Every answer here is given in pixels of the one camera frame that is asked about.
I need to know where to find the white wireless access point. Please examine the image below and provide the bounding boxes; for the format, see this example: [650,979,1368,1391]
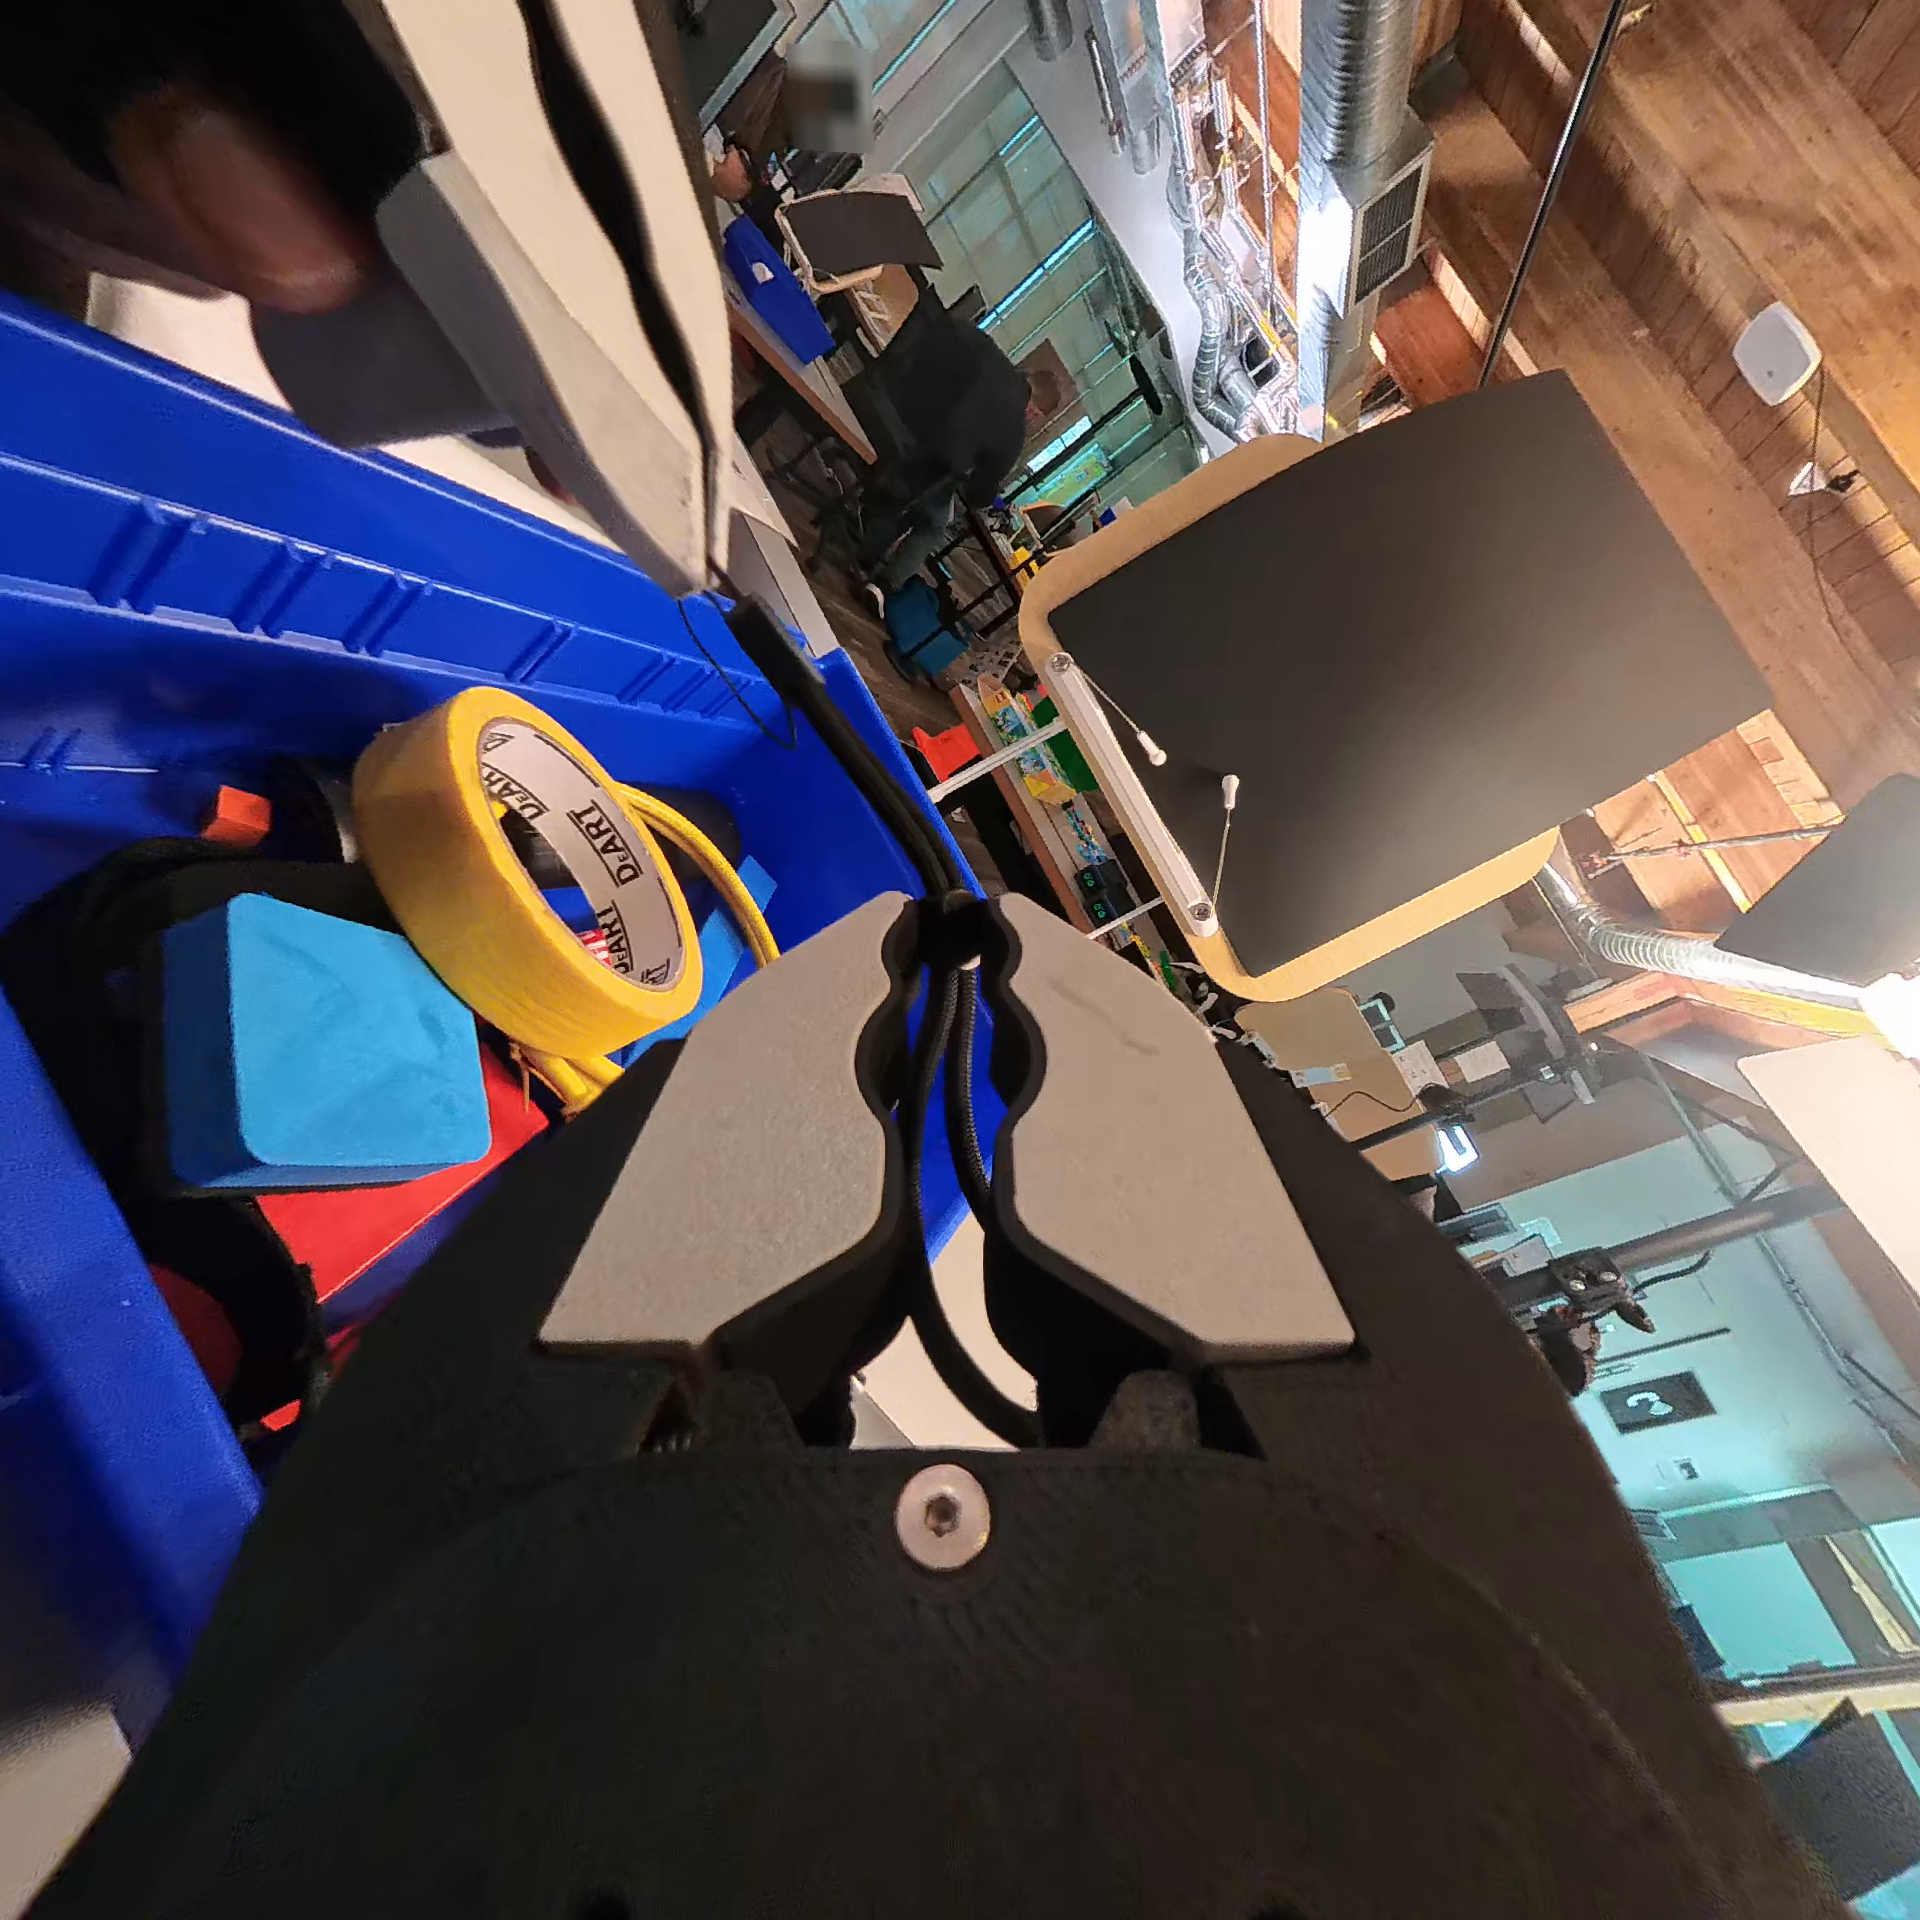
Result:
[1733,303,1824,406]

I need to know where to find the yellow tape roll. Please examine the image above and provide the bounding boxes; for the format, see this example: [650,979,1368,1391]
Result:
[352,689,706,1059]

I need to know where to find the black white-framed chair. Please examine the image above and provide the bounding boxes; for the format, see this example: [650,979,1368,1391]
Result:
[776,173,944,298]

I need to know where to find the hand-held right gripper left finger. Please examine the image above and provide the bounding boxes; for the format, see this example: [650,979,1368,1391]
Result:
[538,891,923,1412]

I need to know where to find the person's left hand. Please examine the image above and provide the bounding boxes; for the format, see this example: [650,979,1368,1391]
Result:
[112,75,372,317]

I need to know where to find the black panel beige edge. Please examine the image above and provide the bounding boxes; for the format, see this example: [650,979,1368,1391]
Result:
[1019,373,1776,998]

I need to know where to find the black cord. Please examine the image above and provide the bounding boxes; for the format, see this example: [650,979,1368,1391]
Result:
[725,597,1051,1450]

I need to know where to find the yellow ethernet cable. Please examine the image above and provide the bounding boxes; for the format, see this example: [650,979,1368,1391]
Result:
[509,787,781,1116]

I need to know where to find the translucent red block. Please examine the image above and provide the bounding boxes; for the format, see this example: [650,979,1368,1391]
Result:
[150,1266,245,1401]

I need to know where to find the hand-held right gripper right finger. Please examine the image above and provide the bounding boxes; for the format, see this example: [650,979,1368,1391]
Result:
[982,891,1360,1412]

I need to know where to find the metal air duct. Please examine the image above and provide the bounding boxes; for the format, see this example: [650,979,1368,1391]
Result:
[1184,0,1443,443]

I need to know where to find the blue plastic bin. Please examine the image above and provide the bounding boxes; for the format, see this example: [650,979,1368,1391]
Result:
[725,218,836,366]
[0,292,992,1729]

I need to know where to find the flat red block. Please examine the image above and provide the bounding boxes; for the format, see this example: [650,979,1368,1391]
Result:
[256,1050,548,1307]

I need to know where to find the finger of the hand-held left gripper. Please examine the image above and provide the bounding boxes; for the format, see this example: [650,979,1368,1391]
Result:
[372,0,712,595]
[540,0,741,590]

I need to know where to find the blue foam block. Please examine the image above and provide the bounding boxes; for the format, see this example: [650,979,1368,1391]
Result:
[162,897,494,1193]

